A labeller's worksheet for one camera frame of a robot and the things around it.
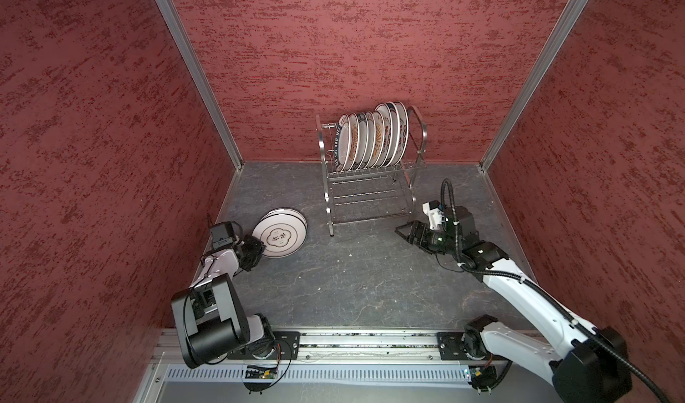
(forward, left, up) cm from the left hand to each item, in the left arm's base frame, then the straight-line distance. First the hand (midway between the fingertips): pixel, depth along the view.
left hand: (267, 250), depth 90 cm
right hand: (-2, -44, +13) cm, 46 cm away
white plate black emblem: (+9, -3, -2) cm, 10 cm away
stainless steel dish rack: (+24, -38, +2) cm, 45 cm away
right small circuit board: (-34, -66, -6) cm, 75 cm away
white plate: (+34, -33, +22) cm, 52 cm away
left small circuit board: (-34, -3, -6) cm, 35 cm away
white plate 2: (+33, -30, +24) cm, 51 cm away
